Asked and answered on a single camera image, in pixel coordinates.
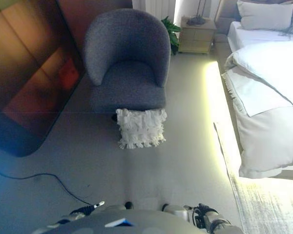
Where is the white fringed cushion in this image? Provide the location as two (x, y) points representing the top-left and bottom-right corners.
(115, 108), (167, 150)

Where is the white duvet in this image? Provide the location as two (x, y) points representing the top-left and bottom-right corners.
(224, 40), (293, 116)

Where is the pale grey rug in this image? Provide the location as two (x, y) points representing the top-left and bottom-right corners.
(228, 168), (293, 234)

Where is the black floor cable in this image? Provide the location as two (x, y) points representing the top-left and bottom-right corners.
(0, 160), (92, 205)

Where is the colourful rug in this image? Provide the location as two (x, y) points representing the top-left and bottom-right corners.
(0, 0), (85, 158)

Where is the grey fabric armchair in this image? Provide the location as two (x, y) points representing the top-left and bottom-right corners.
(84, 8), (171, 116)

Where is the beige upholstered headboard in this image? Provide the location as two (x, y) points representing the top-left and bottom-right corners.
(214, 0), (242, 36)

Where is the white mattress sheet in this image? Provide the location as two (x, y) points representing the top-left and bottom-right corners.
(227, 20), (293, 53)

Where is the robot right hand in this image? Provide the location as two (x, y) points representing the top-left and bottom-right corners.
(192, 203), (218, 229)

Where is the silver robot right leg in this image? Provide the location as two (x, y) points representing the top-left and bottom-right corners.
(161, 203), (195, 223)

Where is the green potted plant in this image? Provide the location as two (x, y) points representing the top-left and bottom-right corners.
(161, 16), (182, 56)

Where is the silver robot left leg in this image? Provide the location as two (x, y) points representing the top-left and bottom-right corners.
(104, 201), (135, 212)

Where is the light wooden nightstand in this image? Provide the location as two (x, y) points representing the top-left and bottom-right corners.
(178, 16), (217, 55)

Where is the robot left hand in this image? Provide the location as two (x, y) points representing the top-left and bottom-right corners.
(71, 200), (105, 217)

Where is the grey robot torso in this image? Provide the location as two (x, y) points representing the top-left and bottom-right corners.
(31, 209), (210, 234)

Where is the white bed pillow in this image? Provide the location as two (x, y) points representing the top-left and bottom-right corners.
(236, 0), (293, 31)

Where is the cream fringed bedspread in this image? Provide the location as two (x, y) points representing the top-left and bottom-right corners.
(221, 70), (293, 179)

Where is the silver robot leg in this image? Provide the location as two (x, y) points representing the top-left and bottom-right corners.
(161, 203), (195, 223)
(104, 201), (135, 212)

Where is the dark ornament on nightstand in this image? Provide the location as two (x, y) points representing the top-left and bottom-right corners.
(186, 0), (206, 26)

